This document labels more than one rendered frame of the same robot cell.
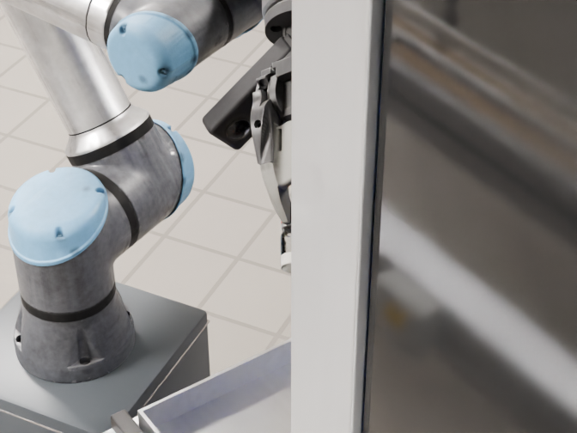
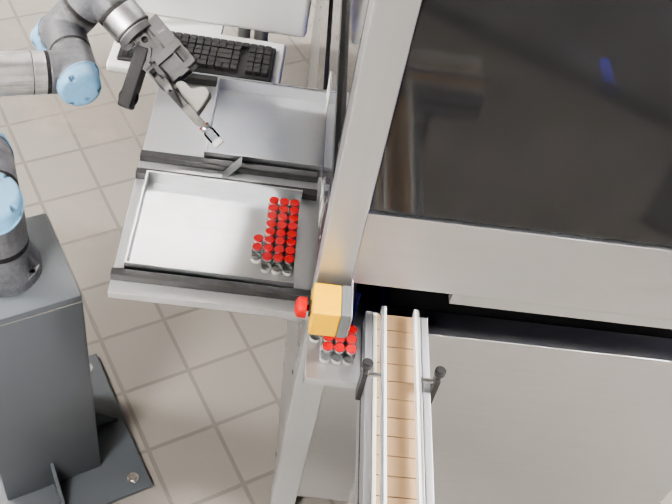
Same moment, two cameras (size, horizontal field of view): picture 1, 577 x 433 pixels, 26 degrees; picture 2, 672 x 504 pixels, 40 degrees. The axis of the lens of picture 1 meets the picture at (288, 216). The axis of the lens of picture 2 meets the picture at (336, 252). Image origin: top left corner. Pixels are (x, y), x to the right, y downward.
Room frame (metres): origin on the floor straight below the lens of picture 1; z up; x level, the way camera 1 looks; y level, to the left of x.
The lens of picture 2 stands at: (0.06, 0.96, 2.37)
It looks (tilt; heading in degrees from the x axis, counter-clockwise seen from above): 49 degrees down; 297
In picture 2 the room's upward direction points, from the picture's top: 13 degrees clockwise
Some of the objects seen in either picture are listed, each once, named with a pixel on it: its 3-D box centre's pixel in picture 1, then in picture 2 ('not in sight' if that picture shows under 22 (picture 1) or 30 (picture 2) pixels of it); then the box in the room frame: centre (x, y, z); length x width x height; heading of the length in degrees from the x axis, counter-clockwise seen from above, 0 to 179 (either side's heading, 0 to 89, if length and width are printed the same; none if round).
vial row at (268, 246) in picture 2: not in sight; (269, 234); (0.77, -0.11, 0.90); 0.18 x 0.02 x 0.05; 124
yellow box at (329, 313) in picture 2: not in sight; (328, 310); (0.52, 0.03, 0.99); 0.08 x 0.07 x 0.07; 35
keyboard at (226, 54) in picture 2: not in sight; (198, 52); (1.35, -0.53, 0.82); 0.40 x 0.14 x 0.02; 33
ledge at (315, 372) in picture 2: not in sight; (340, 356); (0.48, 0.02, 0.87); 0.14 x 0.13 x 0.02; 35
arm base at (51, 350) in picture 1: (71, 312); (1, 253); (1.16, 0.27, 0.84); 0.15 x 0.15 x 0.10
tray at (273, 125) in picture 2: not in sight; (283, 127); (0.96, -0.39, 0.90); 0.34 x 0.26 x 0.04; 35
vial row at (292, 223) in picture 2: not in sight; (291, 236); (0.73, -0.13, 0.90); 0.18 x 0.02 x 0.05; 124
